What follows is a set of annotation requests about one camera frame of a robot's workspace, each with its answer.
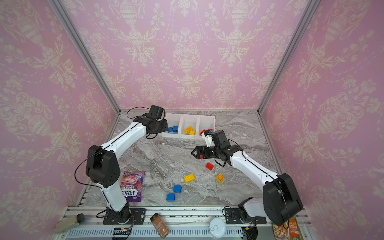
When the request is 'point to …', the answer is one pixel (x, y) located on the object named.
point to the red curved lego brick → (202, 132)
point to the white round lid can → (217, 228)
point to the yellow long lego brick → (188, 129)
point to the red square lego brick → (201, 157)
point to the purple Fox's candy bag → (131, 185)
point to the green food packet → (289, 230)
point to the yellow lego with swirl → (220, 178)
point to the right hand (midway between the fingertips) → (199, 152)
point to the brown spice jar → (162, 230)
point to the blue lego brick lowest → (170, 197)
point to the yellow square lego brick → (192, 133)
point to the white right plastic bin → (205, 122)
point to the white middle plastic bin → (187, 120)
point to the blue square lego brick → (175, 128)
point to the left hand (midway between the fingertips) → (166, 127)
